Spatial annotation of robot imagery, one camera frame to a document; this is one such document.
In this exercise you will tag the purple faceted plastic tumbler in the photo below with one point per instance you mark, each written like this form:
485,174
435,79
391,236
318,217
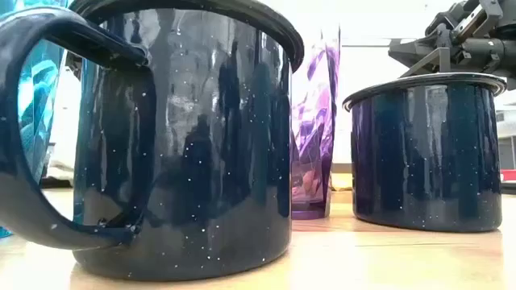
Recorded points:
314,121

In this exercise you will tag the teal faceted plastic tumbler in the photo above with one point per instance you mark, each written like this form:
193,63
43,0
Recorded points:
38,92

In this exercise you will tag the red plastic bin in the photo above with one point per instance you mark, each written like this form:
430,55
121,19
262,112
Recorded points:
508,175

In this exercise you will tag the dark blue speckled enamel mug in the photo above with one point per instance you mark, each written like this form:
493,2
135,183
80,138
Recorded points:
201,161
427,161

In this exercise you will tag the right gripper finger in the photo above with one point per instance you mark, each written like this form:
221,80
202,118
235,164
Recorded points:
442,60
419,47

